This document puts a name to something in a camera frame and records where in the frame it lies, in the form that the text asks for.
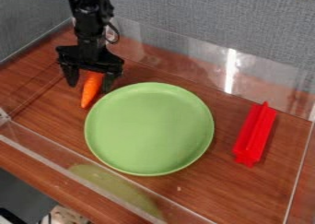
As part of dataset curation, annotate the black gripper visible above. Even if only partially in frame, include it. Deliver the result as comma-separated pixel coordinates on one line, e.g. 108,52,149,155
56,45,124,94

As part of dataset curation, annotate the orange toy carrot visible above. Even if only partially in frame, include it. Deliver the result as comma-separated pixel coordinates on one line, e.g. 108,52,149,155
80,71,102,108

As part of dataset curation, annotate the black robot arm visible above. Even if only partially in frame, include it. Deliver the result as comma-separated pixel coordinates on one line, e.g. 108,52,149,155
54,0,124,93

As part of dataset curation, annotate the green round plate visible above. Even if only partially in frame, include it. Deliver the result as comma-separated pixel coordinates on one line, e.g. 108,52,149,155
84,82,213,176

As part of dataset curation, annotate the red plastic block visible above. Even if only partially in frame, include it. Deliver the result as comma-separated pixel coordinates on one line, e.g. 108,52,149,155
232,101,276,167

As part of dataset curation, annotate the clear acrylic corner bracket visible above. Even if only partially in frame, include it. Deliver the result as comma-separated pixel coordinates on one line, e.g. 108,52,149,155
104,25,116,43

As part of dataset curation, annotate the black cable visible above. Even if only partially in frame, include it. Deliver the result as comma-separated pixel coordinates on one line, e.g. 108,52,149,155
102,22,121,45

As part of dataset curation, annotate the clear acrylic barrier wall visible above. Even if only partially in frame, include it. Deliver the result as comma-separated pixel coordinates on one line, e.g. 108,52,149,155
0,18,315,224

